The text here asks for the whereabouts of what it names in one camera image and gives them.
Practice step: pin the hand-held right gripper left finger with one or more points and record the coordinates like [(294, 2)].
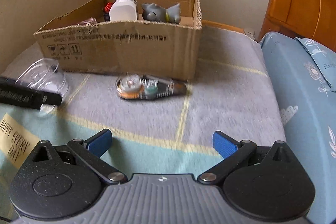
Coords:
[(99, 144)]

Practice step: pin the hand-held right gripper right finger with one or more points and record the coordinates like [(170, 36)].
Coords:
[(223, 146)]

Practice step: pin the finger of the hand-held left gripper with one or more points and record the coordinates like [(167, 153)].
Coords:
[(26, 95)]

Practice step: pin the clear plastic cup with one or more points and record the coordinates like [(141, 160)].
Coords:
[(39, 74)]

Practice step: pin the clear correction tape dispenser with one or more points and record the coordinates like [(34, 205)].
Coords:
[(149, 87)]

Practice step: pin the brown cardboard box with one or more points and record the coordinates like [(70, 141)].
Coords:
[(131, 50)]

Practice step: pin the grey plaid blanket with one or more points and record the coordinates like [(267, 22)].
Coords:
[(157, 121)]

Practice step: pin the blue floral quilt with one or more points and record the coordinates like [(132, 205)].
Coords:
[(302, 113)]

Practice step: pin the clear plastic container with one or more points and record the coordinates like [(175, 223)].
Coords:
[(88, 22)]

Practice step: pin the black and red toy cube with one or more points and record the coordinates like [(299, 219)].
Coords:
[(107, 12)]

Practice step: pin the blue floral pillow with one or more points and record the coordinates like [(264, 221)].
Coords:
[(319, 61)]

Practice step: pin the white plastic bottle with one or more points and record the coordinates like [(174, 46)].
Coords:
[(123, 10)]

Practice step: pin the grey plush toy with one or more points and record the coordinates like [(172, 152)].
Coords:
[(157, 12)]

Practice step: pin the white wall socket with plug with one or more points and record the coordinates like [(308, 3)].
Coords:
[(250, 33)]

